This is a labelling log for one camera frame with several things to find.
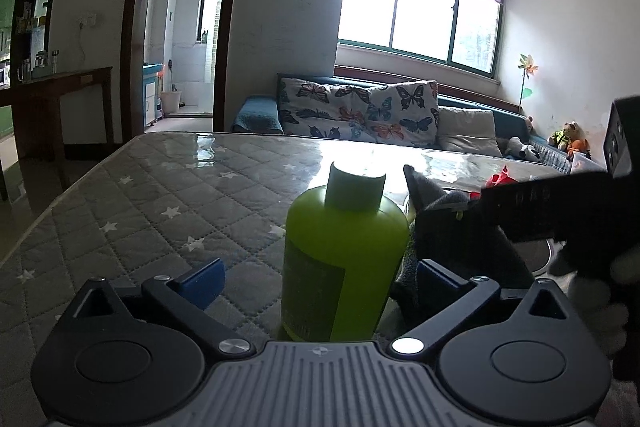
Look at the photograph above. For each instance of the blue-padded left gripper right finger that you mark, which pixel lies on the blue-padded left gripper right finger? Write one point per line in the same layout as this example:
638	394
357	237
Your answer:
448	302

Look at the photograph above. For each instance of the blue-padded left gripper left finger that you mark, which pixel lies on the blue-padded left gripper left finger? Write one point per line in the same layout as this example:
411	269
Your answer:
180	304

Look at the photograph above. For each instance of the grey cleaning cloth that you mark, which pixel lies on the grey cleaning cloth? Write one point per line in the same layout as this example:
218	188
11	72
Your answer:
449	231

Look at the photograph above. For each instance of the green plastic bottle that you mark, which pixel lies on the green plastic bottle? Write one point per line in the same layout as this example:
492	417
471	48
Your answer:
344	241

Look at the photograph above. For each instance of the white-gloved right hand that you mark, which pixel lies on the white-gloved right hand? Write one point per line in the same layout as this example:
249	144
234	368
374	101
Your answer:
604	290

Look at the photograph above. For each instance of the round black turntable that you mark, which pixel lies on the round black turntable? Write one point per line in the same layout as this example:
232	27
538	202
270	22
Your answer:
538	255

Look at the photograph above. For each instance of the stuffed teddy bear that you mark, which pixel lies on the stuffed teddy bear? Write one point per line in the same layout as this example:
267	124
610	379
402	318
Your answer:
570	140

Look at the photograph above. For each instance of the grey star quilted tablecloth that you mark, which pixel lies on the grey star quilted tablecloth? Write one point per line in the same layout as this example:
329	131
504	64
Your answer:
77	349

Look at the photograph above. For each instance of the red plastic bag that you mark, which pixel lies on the red plastic bag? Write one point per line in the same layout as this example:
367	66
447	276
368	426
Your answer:
501	178

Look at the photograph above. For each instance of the black and white plush toy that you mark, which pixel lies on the black and white plush toy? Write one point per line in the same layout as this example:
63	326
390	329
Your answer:
516	149

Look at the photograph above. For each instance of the beige pillow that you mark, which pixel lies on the beige pillow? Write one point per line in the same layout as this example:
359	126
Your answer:
469	131

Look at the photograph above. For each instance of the colourful pinwheel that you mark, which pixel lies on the colourful pinwheel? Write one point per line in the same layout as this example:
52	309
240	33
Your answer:
528	68

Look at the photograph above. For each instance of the square butterfly print pillow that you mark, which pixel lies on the square butterfly print pillow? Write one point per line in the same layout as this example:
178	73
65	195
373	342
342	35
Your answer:
405	113

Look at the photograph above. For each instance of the blue sofa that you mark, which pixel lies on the blue sofa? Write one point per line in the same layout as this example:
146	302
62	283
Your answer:
259	114

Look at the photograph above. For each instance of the white bucket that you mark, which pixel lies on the white bucket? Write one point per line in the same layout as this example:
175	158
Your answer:
170	101

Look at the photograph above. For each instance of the long butterfly print cushion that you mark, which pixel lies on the long butterfly print cushion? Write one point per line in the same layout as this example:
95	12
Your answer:
324	110

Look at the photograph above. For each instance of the dark wooden side table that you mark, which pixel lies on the dark wooden side table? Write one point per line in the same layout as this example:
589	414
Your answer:
62	125

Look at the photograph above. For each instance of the blue cabinet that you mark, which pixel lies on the blue cabinet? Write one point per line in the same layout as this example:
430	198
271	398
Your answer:
152	80

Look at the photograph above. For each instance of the dark wooden shelf cabinet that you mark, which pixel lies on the dark wooden shelf cabinet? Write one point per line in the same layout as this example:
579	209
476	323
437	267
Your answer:
30	60

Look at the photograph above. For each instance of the dark wooden door frame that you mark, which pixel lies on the dark wooden door frame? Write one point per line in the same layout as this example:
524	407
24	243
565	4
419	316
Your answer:
190	38

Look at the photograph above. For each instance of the window with green frame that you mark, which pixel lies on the window with green frame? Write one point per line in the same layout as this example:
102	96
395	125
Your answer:
459	33

